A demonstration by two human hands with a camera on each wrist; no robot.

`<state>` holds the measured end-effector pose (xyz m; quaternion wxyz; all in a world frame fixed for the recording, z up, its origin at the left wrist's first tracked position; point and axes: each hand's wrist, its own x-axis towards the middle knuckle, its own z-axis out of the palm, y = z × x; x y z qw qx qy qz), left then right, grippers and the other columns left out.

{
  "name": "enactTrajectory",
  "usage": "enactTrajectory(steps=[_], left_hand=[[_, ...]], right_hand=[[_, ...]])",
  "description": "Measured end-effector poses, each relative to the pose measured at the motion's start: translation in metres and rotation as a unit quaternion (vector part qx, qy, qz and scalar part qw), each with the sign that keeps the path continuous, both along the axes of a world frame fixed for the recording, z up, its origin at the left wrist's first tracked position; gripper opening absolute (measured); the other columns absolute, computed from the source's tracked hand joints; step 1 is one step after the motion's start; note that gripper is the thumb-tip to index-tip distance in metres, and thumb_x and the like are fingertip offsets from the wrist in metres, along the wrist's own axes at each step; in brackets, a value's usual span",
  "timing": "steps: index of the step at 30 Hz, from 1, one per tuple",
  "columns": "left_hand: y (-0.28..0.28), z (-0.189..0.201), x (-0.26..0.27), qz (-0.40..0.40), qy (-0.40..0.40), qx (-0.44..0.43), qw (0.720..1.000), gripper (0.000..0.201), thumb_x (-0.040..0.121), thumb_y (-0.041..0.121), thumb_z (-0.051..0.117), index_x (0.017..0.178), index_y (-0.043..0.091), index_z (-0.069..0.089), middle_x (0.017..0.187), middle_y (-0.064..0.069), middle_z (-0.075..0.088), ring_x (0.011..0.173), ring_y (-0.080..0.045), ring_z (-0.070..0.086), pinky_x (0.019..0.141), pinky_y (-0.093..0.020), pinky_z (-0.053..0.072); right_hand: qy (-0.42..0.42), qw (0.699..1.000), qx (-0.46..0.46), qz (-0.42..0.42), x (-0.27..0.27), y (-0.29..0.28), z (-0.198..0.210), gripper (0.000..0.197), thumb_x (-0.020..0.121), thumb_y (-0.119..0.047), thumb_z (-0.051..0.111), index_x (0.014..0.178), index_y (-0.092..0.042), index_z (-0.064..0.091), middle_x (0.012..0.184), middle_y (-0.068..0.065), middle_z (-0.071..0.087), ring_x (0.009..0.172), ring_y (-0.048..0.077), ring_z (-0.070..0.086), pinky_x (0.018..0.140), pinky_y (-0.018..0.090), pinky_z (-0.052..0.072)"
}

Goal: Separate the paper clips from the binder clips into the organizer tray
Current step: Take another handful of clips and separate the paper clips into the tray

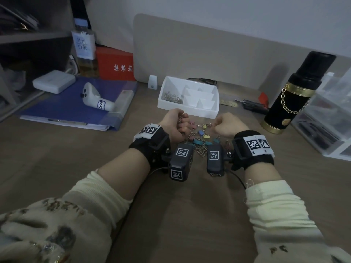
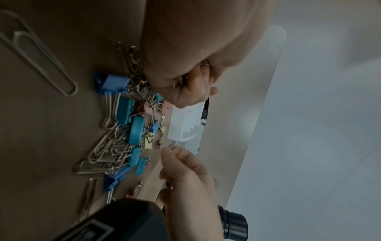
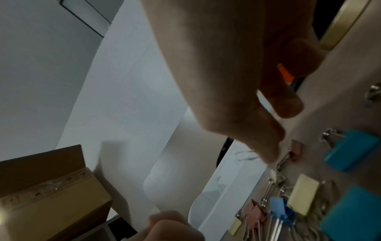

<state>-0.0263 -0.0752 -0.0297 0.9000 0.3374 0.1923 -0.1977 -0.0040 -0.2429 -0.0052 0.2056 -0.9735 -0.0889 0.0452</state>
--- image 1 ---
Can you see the pile of silver paper clips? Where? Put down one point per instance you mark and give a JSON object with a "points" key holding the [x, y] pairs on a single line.
{"points": [[201, 150]]}

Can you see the white compartment organizer tray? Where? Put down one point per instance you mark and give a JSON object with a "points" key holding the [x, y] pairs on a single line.
{"points": [[170, 106]]}

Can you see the person's right hand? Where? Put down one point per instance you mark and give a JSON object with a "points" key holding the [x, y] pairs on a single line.
{"points": [[230, 125]]}

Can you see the beige desk divider panel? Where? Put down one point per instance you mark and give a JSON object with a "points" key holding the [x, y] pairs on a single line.
{"points": [[233, 49]]}

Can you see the white flat adapter box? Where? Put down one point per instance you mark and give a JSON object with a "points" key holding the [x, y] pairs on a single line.
{"points": [[53, 81]]}

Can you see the person's left forearm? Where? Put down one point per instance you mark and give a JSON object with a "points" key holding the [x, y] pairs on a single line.
{"points": [[82, 213]]}

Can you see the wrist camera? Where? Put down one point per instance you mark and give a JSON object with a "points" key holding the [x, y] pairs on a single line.
{"points": [[181, 161], [215, 161]]}

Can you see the orange ribbed box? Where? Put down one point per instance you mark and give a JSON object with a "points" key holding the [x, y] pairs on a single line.
{"points": [[112, 62]]}

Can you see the small heap of paper clips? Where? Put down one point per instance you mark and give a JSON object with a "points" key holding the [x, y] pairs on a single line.
{"points": [[172, 97]]}

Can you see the black screwdriver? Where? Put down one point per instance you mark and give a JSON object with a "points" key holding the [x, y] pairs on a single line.
{"points": [[253, 104]]}

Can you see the clear plastic bag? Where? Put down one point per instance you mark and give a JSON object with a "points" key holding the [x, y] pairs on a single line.
{"points": [[13, 79]]}

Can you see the grey shelf unit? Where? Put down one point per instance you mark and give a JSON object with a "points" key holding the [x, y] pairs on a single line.
{"points": [[33, 43]]}

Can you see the tea bottle with blue cap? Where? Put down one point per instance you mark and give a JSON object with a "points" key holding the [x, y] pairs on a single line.
{"points": [[85, 46]]}

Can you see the group of coloured binder clips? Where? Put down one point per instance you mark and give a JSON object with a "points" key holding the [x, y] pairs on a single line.
{"points": [[198, 141]]}

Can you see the small red object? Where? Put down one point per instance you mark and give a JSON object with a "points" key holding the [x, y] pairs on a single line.
{"points": [[263, 98]]}

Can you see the flat gold strip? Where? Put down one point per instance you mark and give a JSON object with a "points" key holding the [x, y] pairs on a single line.
{"points": [[229, 103]]}

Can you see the small white stand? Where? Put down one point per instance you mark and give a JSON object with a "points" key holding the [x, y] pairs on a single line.
{"points": [[152, 82]]}

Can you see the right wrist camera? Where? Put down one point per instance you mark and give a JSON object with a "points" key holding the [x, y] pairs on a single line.
{"points": [[215, 161]]}

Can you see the person's left hand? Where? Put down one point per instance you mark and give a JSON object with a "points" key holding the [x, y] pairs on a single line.
{"points": [[171, 123]]}

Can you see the white handheld controller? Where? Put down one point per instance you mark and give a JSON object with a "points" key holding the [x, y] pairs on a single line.
{"points": [[91, 95]]}

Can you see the person's right forearm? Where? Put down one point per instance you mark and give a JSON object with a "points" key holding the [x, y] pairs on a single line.
{"points": [[282, 216]]}

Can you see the blue document folder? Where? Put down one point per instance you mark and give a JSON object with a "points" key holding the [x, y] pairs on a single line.
{"points": [[60, 109]]}

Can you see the clear plastic case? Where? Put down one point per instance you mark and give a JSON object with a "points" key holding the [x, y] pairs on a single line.
{"points": [[326, 120]]}

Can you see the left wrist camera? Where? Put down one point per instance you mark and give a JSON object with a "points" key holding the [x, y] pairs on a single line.
{"points": [[181, 161]]}

